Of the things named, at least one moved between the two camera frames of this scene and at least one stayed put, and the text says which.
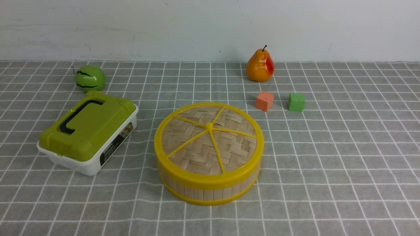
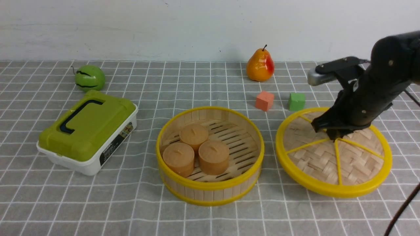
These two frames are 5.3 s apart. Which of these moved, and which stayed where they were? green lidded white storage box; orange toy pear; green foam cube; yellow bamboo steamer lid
Moved: yellow bamboo steamer lid
Stayed: green foam cube; orange toy pear; green lidded white storage box
